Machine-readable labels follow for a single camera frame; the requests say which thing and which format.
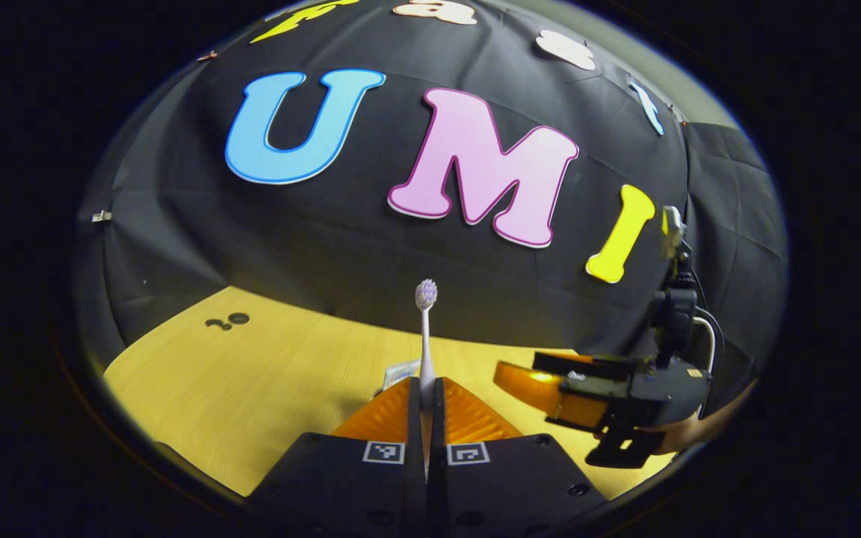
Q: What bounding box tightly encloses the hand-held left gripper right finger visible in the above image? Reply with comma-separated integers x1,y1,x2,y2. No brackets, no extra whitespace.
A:
430,376,611,535

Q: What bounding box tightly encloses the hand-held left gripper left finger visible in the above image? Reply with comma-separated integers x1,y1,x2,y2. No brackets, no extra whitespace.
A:
247,377,428,535

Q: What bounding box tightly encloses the pink toothbrush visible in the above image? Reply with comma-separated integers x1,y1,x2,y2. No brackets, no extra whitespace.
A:
414,279,439,479

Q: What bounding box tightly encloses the white toothpaste tube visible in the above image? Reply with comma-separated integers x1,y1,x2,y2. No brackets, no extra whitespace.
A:
378,360,422,395

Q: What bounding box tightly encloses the wooden desktop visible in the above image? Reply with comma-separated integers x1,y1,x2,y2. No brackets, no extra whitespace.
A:
104,286,674,500

